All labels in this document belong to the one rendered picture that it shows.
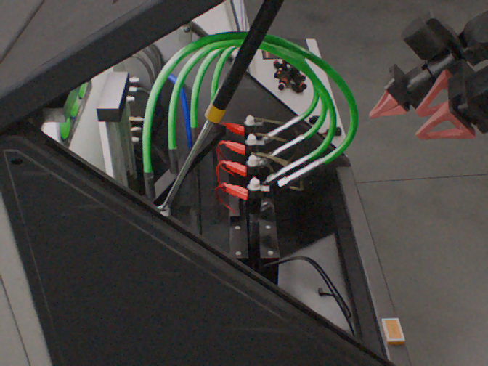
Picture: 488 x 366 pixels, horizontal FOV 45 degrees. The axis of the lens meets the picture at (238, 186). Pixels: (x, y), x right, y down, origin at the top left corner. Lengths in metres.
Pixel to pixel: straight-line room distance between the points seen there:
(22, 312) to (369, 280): 0.66
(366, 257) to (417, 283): 1.36
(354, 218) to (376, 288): 0.21
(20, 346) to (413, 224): 2.23
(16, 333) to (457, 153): 2.87
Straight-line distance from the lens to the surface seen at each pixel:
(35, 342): 0.94
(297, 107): 1.70
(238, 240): 1.23
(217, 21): 1.35
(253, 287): 0.82
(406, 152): 3.41
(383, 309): 1.17
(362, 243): 1.29
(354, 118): 1.07
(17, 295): 0.87
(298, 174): 1.12
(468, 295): 2.63
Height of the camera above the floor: 1.80
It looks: 36 degrees down
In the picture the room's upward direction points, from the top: straight up
